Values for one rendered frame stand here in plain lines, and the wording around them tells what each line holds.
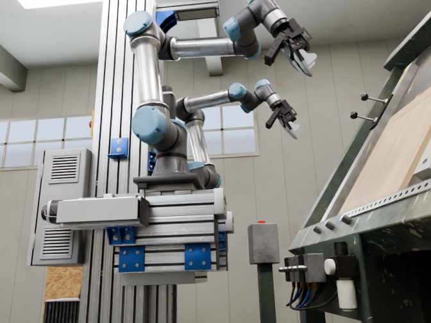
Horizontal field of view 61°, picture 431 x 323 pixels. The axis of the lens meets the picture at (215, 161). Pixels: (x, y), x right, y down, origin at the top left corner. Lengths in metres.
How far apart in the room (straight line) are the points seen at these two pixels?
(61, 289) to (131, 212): 2.06
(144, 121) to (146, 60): 0.25
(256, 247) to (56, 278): 1.91
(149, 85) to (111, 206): 0.44
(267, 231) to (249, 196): 3.13
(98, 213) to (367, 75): 4.89
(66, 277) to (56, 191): 1.63
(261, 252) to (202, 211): 0.53
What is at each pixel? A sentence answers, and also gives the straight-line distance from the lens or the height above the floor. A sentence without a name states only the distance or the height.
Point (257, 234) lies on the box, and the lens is 1.70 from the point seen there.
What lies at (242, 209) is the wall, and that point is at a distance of 4.80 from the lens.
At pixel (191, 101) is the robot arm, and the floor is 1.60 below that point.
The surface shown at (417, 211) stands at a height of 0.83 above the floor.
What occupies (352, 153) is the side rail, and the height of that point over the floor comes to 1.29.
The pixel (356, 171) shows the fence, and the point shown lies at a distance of 1.71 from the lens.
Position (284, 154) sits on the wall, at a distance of 4.99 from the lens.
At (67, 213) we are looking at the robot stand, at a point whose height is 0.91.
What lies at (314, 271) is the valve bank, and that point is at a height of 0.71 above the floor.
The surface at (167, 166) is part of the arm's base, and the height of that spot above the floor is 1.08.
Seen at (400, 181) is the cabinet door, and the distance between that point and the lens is 1.21.
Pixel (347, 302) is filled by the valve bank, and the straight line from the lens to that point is 1.15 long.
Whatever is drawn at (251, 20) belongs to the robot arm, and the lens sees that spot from 1.34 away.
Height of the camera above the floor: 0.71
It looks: 17 degrees up
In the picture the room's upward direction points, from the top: 2 degrees counter-clockwise
